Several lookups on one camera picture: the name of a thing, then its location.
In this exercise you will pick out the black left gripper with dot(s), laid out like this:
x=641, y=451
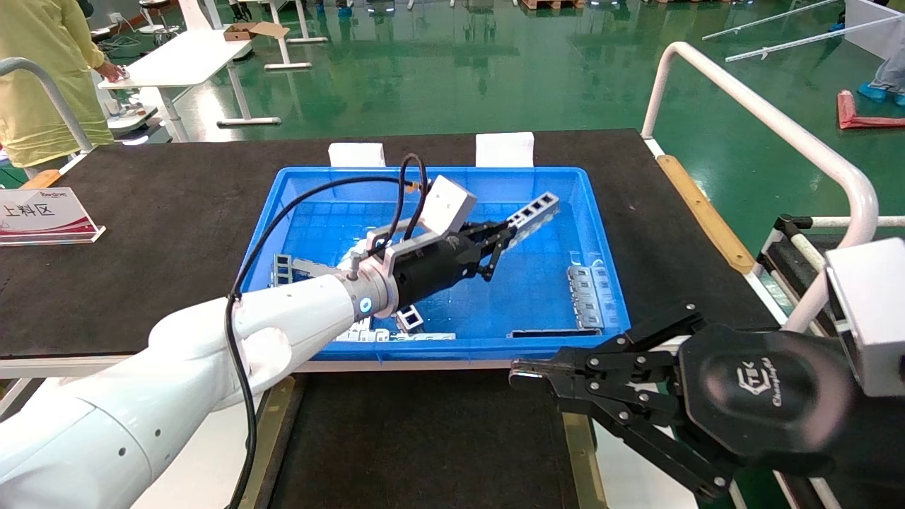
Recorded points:
x=435, y=272

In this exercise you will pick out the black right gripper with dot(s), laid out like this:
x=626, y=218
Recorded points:
x=763, y=399

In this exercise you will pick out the grey metal bracket part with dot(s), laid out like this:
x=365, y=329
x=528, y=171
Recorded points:
x=534, y=211

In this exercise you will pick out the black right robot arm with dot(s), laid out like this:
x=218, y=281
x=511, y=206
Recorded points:
x=877, y=438

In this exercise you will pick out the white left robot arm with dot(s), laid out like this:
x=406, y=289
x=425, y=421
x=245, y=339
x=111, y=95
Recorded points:
x=141, y=396

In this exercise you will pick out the dark metal strip part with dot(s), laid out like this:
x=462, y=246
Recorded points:
x=551, y=333

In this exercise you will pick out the thin grey strip part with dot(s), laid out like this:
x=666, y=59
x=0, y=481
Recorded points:
x=368, y=336
x=424, y=336

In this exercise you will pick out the flat grey tabbed part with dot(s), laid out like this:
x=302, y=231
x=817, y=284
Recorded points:
x=362, y=325

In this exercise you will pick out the grey slotted metal part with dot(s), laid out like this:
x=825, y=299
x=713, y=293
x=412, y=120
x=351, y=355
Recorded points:
x=283, y=268

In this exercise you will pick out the blue plastic bin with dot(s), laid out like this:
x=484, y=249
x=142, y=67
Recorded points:
x=530, y=297

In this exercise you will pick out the brass conveyor side strip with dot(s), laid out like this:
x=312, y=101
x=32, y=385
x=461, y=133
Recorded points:
x=272, y=438
x=583, y=459

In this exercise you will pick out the black table mat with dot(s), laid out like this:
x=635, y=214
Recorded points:
x=636, y=212

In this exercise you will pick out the long grey metal bar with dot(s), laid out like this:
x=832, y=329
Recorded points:
x=314, y=267

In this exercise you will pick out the long wooden edge strip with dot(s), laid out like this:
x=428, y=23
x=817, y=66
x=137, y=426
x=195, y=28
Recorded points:
x=707, y=212

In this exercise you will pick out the white horizontal pipe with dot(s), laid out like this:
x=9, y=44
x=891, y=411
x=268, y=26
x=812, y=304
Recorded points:
x=877, y=222

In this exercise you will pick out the open cardboard box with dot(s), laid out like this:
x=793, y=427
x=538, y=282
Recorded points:
x=247, y=31

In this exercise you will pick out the white desk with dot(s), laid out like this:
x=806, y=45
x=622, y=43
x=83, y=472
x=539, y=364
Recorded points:
x=184, y=60

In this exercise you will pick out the red floor object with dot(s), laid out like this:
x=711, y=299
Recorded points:
x=848, y=113

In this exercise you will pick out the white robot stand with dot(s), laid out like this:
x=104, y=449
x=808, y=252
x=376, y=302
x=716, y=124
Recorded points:
x=131, y=120

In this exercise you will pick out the person with blue shoe covers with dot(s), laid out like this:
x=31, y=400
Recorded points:
x=892, y=74

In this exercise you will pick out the white partition panel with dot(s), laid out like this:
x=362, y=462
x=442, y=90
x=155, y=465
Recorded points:
x=877, y=25

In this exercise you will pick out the acrylic sign with red print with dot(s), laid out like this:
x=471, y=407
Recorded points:
x=42, y=215

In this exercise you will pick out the person in yellow coat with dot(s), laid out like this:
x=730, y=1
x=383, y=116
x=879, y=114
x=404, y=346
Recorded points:
x=42, y=71

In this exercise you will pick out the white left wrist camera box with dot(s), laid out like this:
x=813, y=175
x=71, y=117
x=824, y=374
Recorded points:
x=447, y=205

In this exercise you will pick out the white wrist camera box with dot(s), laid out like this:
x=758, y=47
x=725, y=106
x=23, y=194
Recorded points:
x=870, y=318
x=447, y=205

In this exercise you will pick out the grey tabbed bracket part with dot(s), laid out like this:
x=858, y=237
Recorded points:
x=585, y=297

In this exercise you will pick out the black cart frame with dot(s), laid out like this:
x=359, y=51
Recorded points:
x=785, y=258

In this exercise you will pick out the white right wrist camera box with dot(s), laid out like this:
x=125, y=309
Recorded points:
x=870, y=318

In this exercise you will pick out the white table frame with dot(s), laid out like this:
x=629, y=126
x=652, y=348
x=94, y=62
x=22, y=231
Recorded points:
x=283, y=42

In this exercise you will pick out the white curved guard rail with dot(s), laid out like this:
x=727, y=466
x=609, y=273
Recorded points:
x=778, y=127

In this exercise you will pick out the long white floor rail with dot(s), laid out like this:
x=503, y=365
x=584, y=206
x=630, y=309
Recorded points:
x=771, y=19
x=813, y=39

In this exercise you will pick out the grey curved guard rail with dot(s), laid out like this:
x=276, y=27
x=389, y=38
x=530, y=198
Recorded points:
x=67, y=113

